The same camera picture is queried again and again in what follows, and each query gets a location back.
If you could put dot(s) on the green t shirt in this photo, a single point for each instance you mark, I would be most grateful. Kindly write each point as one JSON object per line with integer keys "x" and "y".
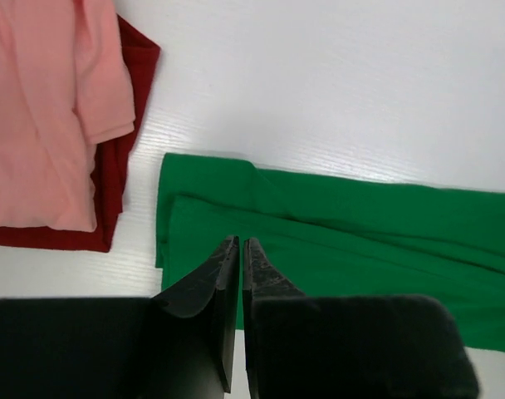
{"x": 334, "y": 236}

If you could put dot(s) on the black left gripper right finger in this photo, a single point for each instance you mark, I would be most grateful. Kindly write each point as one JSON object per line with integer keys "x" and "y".
{"x": 377, "y": 346}

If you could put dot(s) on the dark red t shirt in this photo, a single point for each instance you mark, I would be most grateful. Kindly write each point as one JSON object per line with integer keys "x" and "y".
{"x": 141, "y": 56}

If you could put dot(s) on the pink t shirt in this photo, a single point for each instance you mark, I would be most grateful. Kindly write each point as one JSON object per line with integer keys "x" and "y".
{"x": 64, "y": 89}

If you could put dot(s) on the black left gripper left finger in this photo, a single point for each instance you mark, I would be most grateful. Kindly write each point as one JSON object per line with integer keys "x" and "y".
{"x": 178, "y": 344}

